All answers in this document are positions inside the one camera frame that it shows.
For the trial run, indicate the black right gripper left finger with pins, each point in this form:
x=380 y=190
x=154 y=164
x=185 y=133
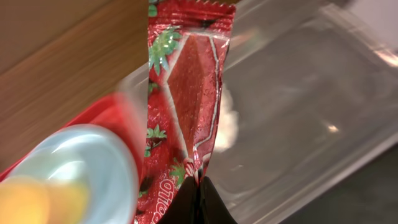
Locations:
x=183 y=209

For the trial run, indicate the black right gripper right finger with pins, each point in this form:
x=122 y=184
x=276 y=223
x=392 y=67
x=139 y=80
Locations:
x=211 y=208

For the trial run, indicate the white tissue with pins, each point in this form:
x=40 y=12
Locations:
x=227 y=132

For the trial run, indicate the red snack wrapper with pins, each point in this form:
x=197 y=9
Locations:
x=187 y=44

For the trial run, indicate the light blue plate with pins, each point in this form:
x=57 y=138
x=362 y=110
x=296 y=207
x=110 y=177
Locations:
x=93 y=165

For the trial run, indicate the red plastic tray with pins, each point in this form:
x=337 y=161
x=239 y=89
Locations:
x=124 y=116

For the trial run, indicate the clear plastic bin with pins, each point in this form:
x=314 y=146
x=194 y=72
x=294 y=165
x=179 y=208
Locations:
x=316 y=97

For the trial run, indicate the black tray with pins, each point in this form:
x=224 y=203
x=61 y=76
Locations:
x=368 y=196

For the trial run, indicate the yellow plastic cup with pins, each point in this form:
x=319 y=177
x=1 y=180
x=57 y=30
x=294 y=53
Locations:
x=29 y=201

